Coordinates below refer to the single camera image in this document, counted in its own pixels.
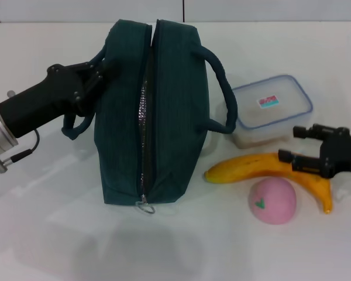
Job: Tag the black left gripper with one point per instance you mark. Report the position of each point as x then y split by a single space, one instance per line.
46 99

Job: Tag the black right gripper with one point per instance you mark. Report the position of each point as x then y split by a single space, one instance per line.
345 155

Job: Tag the clear container with blue rim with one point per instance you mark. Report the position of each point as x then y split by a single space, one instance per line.
269 102

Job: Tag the pink peach toy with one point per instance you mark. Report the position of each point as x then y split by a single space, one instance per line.
276 202

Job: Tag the yellow banana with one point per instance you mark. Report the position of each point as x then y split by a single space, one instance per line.
245 169

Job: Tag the dark teal zip bag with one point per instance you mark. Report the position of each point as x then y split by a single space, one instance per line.
178 117

